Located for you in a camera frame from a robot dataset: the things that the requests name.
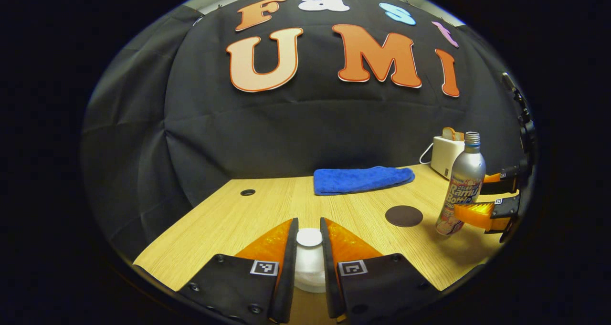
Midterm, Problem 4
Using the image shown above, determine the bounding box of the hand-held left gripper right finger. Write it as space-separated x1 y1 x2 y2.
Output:
320 217 441 325

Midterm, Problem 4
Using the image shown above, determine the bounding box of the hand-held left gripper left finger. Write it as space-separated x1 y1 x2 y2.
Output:
177 218 299 325

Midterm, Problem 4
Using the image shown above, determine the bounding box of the silver water bottle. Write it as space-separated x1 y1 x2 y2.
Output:
435 131 487 236

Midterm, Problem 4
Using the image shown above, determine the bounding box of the round dark brown coaster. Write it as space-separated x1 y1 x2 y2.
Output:
385 205 424 228

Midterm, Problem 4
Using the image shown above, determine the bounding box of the white toaster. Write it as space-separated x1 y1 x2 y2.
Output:
430 136 466 180

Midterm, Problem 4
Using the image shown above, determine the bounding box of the blue folded towel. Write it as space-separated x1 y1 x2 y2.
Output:
313 166 416 197

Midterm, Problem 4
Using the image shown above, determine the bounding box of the black backdrop cloth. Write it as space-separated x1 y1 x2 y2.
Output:
81 0 537 268

